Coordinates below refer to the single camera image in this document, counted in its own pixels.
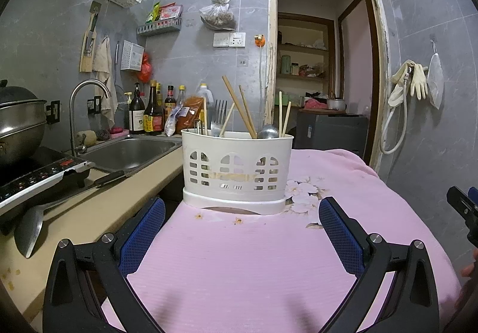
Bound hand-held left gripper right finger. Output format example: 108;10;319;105
318;197;440;333

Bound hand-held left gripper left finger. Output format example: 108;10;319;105
42;197;166;333

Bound white plastic utensil holder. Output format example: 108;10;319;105
181;128;295;215

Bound shiny metal spoon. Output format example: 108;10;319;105
257;125;280;140

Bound metal fork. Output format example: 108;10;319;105
210;99;228;136

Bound thick wooden chopstick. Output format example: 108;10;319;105
222;75;258;139
238;85;258;139

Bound person's right hand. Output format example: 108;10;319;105
461;248;478;278

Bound beige kitchen counter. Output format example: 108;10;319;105
0;142;183;333

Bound steel sink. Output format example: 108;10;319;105
80;134;182;177

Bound pink blanket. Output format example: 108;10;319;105
101;148;465;333

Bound grey cabinet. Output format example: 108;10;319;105
297;109;368;158

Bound yellow loofah sponge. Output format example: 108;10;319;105
75;131;98;147

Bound blue white plastic packet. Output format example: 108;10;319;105
164;107;185;137

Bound white mesh bag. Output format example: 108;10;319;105
427;53;445;110

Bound induction cooker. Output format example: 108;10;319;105
0;146;94;214

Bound cream rubber gloves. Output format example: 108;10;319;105
390;60;429;101

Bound orange spice packet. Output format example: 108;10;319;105
175;96;206;128

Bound dark bottle red cap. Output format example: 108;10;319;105
164;85;177;117

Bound cooking oil jug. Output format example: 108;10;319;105
196;84;215;110

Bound steel faucet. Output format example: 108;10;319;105
69;79;112;156

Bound red plastic bag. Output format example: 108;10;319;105
136;52;154;84

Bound hanging beige towel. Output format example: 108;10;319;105
92;36;116;128

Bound hanging wooden cutting board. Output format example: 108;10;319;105
79;2;102;73

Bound wooden shelf unit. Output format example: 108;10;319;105
277;13;337;110

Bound yellow green packet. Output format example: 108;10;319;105
145;1;161;24

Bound red packet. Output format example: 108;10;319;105
159;2;183;22

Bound hanging clear plastic bag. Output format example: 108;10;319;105
199;0;238;30

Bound white hose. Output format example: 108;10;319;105
380;64;409;155

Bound steel spatula black handle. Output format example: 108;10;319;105
14;170;126;259

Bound white perforated wall box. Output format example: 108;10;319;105
121;40;145;71

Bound white cable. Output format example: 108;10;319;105
258;45;264;110

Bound worn door frame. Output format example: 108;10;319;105
263;0;391;173

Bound grey wall shelf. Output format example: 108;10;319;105
137;17;183;36

